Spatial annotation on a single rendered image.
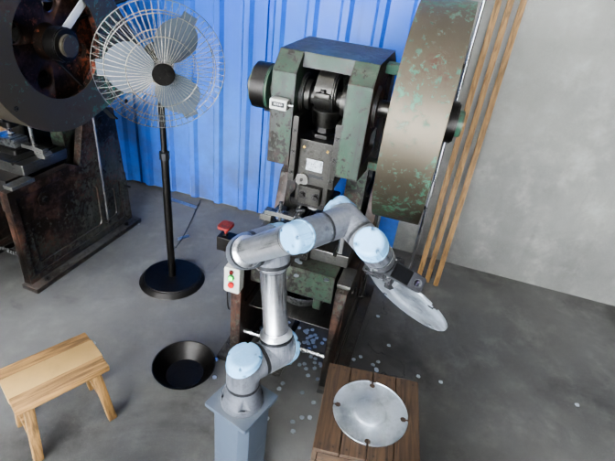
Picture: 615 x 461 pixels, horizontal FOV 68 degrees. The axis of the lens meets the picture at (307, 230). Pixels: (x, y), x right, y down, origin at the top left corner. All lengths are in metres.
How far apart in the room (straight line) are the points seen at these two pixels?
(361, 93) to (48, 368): 1.60
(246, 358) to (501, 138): 2.15
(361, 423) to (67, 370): 1.16
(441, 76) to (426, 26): 0.18
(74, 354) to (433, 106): 1.66
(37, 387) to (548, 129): 2.89
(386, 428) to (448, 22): 1.41
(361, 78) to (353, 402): 1.23
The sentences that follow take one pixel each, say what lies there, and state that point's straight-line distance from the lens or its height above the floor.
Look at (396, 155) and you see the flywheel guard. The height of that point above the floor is 1.31.
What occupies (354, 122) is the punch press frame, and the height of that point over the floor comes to 1.30.
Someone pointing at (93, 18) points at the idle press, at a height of 1.42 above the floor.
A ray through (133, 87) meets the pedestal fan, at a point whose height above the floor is 1.22.
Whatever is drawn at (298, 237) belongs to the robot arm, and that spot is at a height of 1.30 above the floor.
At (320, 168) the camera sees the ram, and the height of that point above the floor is 1.06.
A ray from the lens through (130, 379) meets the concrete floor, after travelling 2.43.
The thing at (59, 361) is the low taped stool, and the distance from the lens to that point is 2.12.
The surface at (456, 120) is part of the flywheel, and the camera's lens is 1.77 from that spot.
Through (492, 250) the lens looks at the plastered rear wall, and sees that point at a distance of 3.41.
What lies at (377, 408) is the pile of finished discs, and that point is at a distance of 1.90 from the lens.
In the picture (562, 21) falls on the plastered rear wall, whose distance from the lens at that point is 2.98.
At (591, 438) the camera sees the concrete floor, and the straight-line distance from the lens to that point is 2.73.
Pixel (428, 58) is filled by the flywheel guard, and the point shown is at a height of 1.59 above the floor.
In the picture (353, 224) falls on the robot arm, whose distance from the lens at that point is 1.07.
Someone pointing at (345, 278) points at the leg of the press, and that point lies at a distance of 1.97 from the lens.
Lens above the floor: 1.83
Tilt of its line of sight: 32 degrees down
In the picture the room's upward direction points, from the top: 7 degrees clockwise
